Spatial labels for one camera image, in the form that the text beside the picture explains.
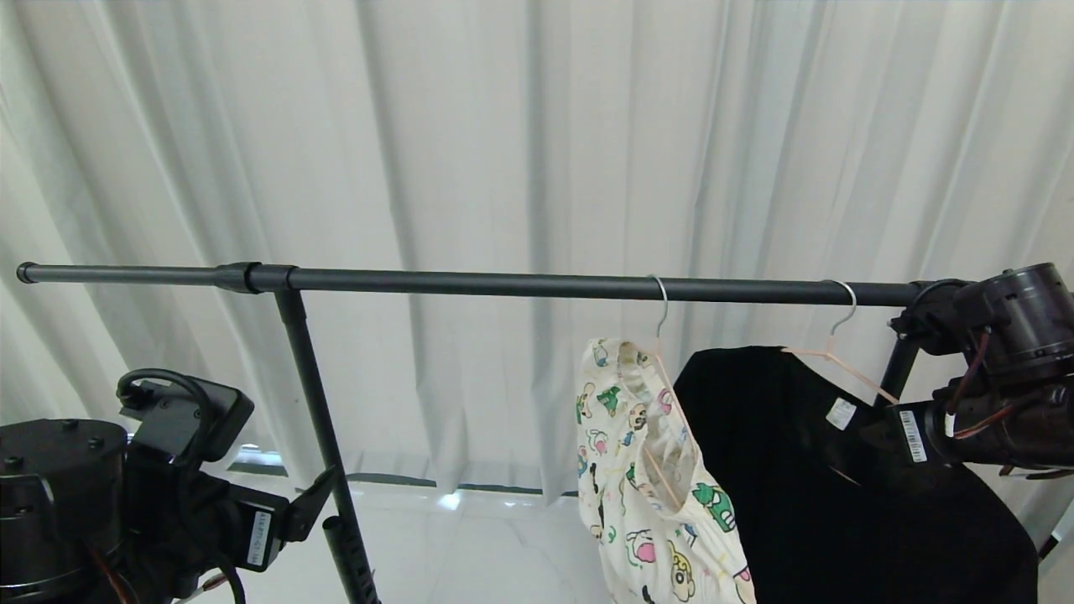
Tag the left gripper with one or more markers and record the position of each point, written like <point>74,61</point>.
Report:
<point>218,520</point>

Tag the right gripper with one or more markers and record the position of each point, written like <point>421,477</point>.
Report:
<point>973,432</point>

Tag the pink clothes hanger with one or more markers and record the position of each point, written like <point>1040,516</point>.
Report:
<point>663,302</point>
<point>839,361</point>

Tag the black garment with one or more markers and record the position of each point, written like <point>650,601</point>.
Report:
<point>805,503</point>

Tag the cream printed garment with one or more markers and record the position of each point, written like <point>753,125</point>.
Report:
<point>654,503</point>

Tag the black clothes rack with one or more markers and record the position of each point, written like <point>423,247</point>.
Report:
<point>470,283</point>

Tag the white curtain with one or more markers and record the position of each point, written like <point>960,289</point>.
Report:
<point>537,126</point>

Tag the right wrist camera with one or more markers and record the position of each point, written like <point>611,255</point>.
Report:
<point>931,319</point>

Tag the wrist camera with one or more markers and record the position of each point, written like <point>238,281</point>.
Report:
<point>931,319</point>
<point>185,415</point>

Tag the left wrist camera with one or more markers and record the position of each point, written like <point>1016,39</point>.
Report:
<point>185,415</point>

